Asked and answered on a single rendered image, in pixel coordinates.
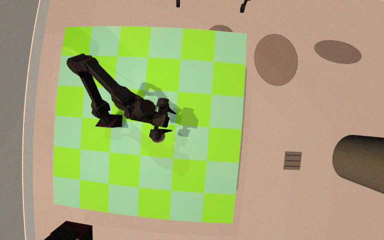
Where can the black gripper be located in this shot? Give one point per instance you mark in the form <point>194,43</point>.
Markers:
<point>156,133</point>

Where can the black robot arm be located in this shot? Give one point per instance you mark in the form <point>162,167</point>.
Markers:
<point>135,107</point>

